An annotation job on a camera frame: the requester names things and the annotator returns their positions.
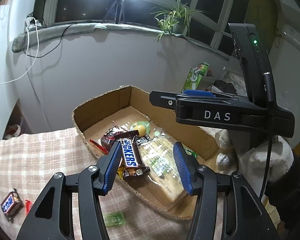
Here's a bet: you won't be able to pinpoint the Snickers bar Chinese label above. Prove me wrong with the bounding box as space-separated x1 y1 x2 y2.
0 188 24 223

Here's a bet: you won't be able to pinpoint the black patterned candy packet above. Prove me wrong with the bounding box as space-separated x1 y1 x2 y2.
136 134 152 146

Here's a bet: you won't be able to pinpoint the rice cracker pack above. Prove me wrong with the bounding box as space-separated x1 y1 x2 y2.
138 136 186 207

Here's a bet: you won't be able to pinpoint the Snickers bar English label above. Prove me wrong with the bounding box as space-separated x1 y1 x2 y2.
115 130 151 179

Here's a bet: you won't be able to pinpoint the small green snack packet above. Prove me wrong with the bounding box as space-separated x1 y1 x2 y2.
103 211 126 228

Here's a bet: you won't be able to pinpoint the dark candy red ties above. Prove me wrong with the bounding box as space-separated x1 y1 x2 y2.
89 125 126 154

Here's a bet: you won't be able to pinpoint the yellow candy packet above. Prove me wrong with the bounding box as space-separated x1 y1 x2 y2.
117 167 125 180

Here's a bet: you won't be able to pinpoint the black sleeved right forearm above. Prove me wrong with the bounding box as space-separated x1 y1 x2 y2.
266 140 300 239

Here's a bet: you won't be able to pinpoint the white gloved right hand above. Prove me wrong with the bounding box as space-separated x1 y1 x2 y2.
215 129 294 183

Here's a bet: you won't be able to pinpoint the green paper gift bag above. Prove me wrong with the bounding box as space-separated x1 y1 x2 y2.
181 62 209 93

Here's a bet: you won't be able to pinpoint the cardboard box tray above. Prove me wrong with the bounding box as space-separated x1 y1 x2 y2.
72 86 219 220

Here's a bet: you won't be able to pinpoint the plaid pink tablecloth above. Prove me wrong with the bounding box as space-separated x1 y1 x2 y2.
0 128 190 239

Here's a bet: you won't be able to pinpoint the potted spider plant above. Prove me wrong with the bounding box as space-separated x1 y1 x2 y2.
150 0 205 42

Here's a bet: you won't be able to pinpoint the white air conditioner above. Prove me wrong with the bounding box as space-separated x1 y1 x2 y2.
277 23 300 51

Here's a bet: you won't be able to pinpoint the grey windowsill cloth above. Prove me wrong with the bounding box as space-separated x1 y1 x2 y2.
12 22 231 62

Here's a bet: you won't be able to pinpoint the white power strip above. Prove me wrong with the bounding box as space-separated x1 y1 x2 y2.
25 16 42 30

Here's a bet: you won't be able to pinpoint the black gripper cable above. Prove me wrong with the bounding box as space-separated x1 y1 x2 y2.
258 100 276 201

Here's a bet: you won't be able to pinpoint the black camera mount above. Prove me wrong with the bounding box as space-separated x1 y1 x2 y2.
229 23 276 107

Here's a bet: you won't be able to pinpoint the black power cable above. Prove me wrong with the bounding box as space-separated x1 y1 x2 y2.
22 24 73 59

